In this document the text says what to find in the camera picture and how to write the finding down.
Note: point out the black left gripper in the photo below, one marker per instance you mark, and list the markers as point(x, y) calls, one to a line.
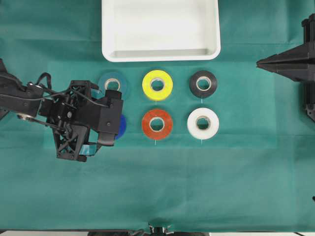
point(71, 137)

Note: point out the blue tape roll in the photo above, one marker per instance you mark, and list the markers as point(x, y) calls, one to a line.
point(122, 127)

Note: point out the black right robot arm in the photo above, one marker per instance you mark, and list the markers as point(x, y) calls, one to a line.
point(298, 64)

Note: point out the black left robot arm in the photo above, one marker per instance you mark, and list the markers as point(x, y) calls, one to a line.
point(38, 102)

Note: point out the teal green tape roll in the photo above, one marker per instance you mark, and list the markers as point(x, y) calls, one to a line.
point(115, 81)

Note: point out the red tape roll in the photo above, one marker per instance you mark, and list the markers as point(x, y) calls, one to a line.
point(157, 124)

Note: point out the yellow tape roll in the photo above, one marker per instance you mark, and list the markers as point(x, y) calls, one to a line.
point(157, 85)

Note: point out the white plastic tray case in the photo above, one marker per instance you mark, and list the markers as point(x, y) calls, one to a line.
point(160, 30)

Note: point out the black tape roll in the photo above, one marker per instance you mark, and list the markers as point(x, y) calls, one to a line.
point(203, 84)

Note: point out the white tape roll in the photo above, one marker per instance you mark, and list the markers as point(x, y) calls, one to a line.
point(203, 123)

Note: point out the green table cloth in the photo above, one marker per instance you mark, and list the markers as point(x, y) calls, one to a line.
point(256, 174)

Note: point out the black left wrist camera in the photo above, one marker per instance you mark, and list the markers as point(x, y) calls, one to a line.
point(104, 117)

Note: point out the black bottom camera mount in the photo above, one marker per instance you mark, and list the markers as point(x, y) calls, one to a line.
point(153, 231)

